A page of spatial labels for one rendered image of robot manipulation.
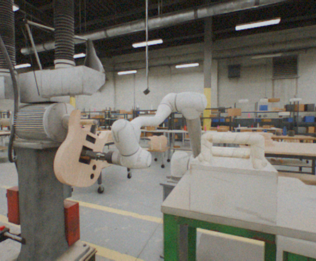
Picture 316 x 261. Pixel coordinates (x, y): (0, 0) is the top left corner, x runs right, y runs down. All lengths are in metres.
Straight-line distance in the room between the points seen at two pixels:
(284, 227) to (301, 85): 11.98
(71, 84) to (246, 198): 0.91
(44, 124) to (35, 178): 0.37
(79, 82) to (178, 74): 11.74
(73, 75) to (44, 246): 1.12
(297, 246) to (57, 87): 1.17
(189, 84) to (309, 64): 6.37
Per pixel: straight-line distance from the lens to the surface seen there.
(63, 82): 1.06
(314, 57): 13.02
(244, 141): 0.65
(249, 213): 0.71
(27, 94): 1.43
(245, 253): 2.22
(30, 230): 1.57
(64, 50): 1.16
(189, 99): 1.22
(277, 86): 12.29
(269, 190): 0.68
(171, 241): 0.83
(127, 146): 0.85
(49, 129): 1.20
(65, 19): 1.23
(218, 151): 0.82
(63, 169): 1.06
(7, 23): 1.69
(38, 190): 1.40
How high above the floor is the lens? 1.26
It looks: 3 degrees down
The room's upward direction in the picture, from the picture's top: straight up
